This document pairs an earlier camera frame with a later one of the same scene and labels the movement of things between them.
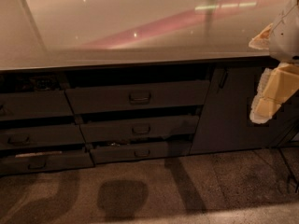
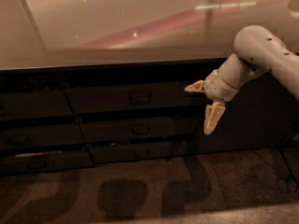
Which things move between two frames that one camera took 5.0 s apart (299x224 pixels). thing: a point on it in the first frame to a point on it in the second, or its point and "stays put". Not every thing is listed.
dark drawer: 45,161 stays put
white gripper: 286,36 to 217,86
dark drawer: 41,136 stays put
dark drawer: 135,128 stays put
